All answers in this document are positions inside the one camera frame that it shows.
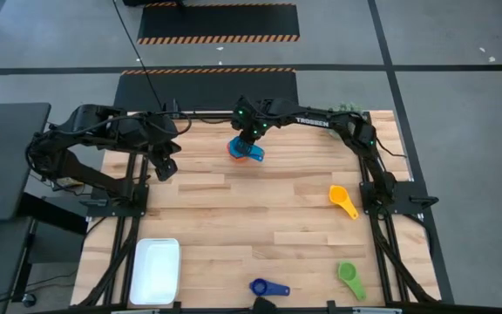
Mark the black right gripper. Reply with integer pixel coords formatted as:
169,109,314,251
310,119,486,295
234,126,265,155

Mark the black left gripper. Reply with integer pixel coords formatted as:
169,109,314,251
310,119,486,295
147,139,183,182

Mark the teal measuring cup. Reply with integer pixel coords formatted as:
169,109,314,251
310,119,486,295
230,137,256,157

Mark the blue measuring cup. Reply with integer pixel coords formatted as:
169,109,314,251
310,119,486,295
227,136,266,163

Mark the orange measuring cup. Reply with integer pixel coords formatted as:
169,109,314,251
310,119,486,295
226,143,248,164

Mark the yellow measuring cup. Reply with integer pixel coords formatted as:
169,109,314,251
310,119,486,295
328,184,360,221

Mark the indigo measuring cup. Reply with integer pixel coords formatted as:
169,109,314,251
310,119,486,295
248,277,291,298

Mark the green measuring cup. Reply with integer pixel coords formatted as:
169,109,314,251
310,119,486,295
336,260,368,302

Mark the white plastic basket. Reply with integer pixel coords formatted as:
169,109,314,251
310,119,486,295
128,237,182,306

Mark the black hazard-striped floor mat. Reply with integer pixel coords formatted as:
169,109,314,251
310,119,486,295
136,2,301,45
113,67,299,113

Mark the grey desk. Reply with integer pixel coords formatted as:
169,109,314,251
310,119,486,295
0,102,51,223

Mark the thin black floor cable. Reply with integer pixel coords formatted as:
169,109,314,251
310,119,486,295
112,0,166,113

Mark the black aluminium table frame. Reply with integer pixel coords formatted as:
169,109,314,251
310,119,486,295
37,110,502,314

